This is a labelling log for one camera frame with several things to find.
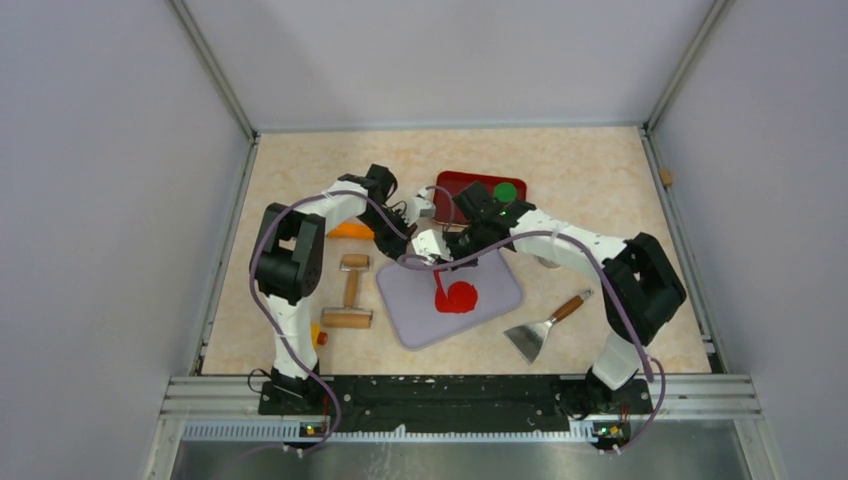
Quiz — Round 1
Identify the metal ring cutter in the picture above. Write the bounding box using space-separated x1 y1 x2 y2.
536 257 559 269

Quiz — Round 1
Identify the wooden dough roller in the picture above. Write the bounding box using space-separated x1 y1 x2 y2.
320 253 373 330

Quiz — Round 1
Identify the red dough lump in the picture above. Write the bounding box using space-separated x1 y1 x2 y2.
433 271 479 314

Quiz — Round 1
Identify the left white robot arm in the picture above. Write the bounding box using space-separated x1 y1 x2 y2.
249 164 416 414

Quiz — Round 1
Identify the yellow toy car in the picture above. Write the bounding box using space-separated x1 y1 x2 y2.
310 323 329 348

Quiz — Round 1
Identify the metal scraper wooden handle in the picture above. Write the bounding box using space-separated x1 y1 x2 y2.
503 288 594 365

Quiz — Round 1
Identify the orange plastic rolling pin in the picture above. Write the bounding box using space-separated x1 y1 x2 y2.
327 222 374 240

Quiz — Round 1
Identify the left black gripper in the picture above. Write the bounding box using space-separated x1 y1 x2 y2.
357 206 417 264

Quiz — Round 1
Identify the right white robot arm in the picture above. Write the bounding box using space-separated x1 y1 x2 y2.
412 182 687 412

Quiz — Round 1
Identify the green round disc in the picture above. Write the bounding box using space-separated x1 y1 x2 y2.
493 182 518 204

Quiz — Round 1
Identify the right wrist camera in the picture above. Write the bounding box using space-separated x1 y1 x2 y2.
411 229 451 265

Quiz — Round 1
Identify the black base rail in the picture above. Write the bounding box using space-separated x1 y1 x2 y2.
257 375 653 435

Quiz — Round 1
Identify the lavender plastic tray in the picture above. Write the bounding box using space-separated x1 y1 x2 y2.
376 251 524 350

